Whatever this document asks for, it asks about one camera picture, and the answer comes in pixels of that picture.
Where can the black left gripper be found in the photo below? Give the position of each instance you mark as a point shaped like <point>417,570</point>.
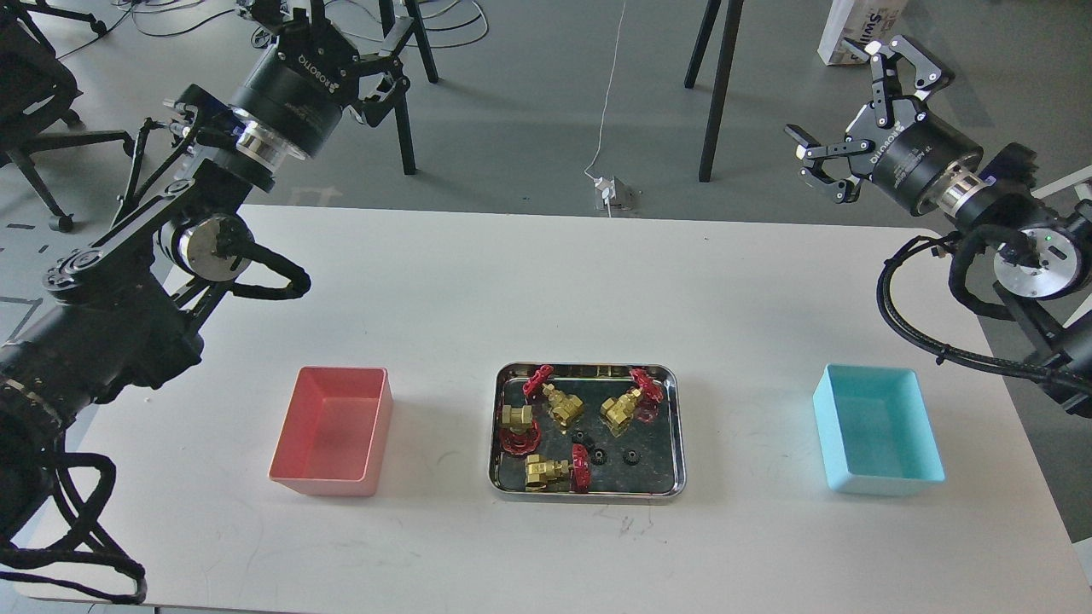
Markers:
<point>297,88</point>

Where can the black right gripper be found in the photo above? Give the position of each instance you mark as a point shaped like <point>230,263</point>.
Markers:
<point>917,162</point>

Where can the brass valve red handle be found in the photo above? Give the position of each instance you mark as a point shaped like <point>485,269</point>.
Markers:
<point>563,408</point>
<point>641,402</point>
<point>541,473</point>
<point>520,434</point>

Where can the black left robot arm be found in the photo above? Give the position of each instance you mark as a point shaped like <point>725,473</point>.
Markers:
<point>130,306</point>

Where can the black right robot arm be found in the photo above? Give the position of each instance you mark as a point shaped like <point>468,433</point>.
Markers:
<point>1010,252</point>

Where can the white printed cardboard box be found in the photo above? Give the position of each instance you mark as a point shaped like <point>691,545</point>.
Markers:
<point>860,21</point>

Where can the light blue plastic box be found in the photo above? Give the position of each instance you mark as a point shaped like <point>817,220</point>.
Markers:
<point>875,432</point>

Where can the pink plastic box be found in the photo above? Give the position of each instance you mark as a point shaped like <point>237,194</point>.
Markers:
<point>334,434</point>

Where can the black table leg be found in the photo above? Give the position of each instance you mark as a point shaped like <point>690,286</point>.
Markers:
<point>401,28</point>
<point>723,69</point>

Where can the black office chair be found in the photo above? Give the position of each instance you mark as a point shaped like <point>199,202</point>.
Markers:
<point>37,91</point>

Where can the stainless steel tray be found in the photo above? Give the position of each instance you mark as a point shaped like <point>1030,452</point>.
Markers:
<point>586,431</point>

